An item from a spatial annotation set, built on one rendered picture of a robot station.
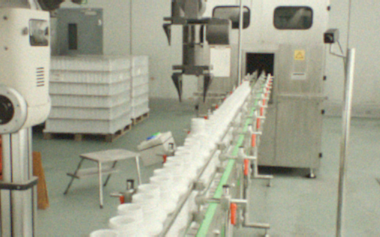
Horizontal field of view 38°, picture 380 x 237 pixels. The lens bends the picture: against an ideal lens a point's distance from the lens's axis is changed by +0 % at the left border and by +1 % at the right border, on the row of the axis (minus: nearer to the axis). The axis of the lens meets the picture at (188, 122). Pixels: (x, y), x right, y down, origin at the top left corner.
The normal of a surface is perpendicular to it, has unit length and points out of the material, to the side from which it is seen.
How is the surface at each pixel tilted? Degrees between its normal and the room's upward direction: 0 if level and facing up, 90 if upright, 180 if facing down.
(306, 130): 90
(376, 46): 90
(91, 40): 90
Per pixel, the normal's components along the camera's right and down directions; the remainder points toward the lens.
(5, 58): -0.16, 0.32
